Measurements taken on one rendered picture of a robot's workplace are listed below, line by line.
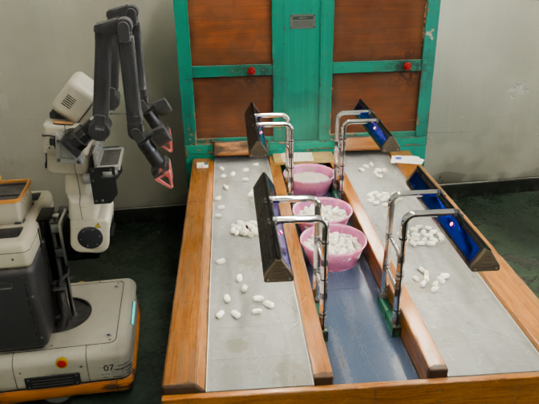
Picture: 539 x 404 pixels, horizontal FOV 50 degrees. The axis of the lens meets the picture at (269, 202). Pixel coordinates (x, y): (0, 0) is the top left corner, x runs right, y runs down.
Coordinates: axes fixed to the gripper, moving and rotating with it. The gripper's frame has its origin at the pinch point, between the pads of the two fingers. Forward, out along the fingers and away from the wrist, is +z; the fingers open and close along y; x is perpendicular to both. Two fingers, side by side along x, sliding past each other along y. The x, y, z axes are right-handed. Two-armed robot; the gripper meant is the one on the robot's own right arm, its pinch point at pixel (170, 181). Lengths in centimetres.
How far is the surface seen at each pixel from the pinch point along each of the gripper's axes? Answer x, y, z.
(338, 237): -48, -10, 54
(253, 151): -33.7, 9.6, 9.5
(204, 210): -1.2, 20.3, 26.6
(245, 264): -11.4, -25.5, 34.6
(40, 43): 56, 173, -62
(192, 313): 6, -58, 23
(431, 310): -63, -66, 61
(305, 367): -21, -87, 39
